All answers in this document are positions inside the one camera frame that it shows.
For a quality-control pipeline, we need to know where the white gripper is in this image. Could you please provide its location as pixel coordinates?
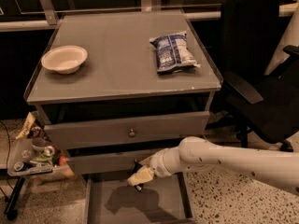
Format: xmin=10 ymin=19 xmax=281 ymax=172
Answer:
xmin=127 ymin=149 xmax=172 ymax=186

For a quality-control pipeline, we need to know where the dark blue rxbar wrapper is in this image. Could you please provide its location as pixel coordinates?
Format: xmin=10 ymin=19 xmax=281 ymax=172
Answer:
xmin=133 ymin=160 xmax=144 ymax=192

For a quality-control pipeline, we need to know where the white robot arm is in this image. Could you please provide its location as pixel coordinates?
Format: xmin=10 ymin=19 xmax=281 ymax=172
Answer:
xmin=127 ymin=44 xmax=299 ymax=195

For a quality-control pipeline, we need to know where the brass top drawer knob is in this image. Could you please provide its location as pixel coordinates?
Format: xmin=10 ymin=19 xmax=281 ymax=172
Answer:
xmin=128 ymin=129 xmax=135 ymax=137

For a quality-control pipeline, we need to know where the grey bottom drawer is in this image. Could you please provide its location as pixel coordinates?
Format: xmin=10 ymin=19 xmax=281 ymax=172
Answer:
xmin=83 ymin=171 xmax=197 ymax=224

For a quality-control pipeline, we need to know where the grey drawer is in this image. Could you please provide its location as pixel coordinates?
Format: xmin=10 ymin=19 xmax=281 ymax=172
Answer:
xmin=66 ymin=147 xmax=163 ymax=175
xmin=45 ymin=111 xmax=209 ymax=149
xmin=83 ymin=171 xmax=197 ymax=224

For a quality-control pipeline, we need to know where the grey middle drawer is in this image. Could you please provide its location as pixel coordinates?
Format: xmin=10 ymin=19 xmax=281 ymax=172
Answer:
xmin=66 ymin=147 xmax=163 ymax=175

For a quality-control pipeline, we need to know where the grey drawer cabinet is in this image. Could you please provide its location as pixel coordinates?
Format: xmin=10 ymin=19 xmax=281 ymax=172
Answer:
xmin=23 ymin=8 xmax=224 ymax=224

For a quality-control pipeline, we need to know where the grey top drawer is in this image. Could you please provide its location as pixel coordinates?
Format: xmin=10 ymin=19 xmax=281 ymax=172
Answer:
xmin=45 ymin=111 xmax=209 ymax=149

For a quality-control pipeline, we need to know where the clear plastic bin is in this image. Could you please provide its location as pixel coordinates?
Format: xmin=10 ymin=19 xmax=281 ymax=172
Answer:
xmin=7 ymin=110 xmax=76 ymax=182

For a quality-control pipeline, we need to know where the blue white chip bag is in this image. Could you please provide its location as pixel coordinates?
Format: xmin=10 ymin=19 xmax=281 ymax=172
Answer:
xmin=149 ymin=31 xmax=200 ymax=75

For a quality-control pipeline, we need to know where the tan snack bag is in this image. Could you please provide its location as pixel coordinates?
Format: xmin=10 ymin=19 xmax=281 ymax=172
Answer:
xmin=16 ymin=112 xmax=36 ymax=140

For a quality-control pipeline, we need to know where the silver soda can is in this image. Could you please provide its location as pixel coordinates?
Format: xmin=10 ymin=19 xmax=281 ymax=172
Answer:
xmin=13 ymin=161 xmax=25 ymax=172

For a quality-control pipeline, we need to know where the black office chair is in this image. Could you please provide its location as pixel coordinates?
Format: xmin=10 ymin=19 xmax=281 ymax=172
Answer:
xmin=210 ymin=0 xmax=299 ymax=152

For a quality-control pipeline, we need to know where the white paper bowl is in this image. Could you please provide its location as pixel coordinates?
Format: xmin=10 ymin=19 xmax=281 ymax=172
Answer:
xmin=41 ymin=45 xmax=88 ymax=75

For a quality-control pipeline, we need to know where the black stand leg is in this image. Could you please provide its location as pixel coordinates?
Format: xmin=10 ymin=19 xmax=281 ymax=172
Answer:
xmin=4 ymin=177 xmax=25 ymax=220

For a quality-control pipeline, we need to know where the metal railing bar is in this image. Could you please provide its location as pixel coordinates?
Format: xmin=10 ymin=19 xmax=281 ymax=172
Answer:
xmin=0 ymin=0 xmax=299 ymax=34

